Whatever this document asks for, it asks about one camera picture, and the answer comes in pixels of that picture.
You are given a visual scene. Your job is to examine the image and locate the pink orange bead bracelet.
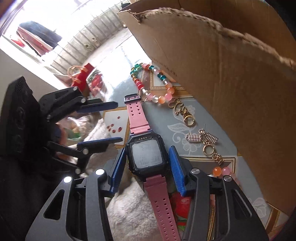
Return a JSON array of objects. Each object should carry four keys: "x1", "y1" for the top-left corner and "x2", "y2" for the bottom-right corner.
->
[{"x1": 212, "y1": 166, "x2": 241, "y2": 186}]

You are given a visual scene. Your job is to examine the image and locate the brown cardboard box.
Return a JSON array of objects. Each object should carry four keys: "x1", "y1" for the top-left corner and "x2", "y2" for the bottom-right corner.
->
[{"x1": 119, "y1": 1, "x2": 295, "y2": 214}]

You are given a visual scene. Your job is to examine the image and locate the silver gold charm earrings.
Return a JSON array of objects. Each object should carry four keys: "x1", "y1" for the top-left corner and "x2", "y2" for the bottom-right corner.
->
[{"x1": 185, "y1": 128, "x2": 224, "y2": 166}]

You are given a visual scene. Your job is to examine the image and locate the red gift bag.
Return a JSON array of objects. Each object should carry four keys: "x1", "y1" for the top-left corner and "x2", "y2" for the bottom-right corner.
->
[{"x1": 67, "y1": 63, "x2": 94, "y2": 94}]

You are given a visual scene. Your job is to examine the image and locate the pink strap digital watch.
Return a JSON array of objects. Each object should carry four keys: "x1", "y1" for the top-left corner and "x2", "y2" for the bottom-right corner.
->
[{"x1": 124, "y1": 93, "x2": 180, "y2": 240}]

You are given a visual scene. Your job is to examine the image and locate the gold chain bracelet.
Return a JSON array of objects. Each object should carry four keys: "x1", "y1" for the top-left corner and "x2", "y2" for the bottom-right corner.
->
[{"x1": 167, "y1": 97, "x2": 196, "y2": 127}]

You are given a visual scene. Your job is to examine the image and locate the white fluffy cloth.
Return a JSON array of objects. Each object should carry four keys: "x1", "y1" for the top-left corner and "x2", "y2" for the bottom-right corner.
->
[{"x1": 69, "y1": 115, "x2": 163, "y2": 241}]

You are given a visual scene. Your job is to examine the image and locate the multicolour bead bracelet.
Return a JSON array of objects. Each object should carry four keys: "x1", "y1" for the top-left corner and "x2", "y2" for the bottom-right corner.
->
[{"x1": 129, "y1": 62, "x2": 176, "y2": 104}]

